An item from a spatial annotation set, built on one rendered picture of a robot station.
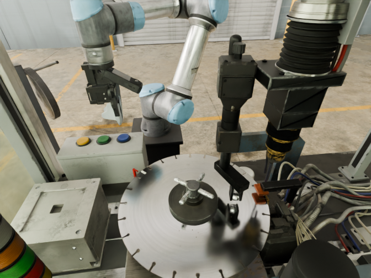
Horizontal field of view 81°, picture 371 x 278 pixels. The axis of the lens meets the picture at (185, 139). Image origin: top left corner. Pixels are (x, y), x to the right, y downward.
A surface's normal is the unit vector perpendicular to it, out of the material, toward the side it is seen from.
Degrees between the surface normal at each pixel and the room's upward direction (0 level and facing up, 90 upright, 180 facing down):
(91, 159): 90
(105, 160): 90
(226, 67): 90
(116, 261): 0
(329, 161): 0
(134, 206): 0
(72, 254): 90
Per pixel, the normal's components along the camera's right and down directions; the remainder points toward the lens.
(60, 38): 0.11, 0.58
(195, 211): 0.00, -0.75
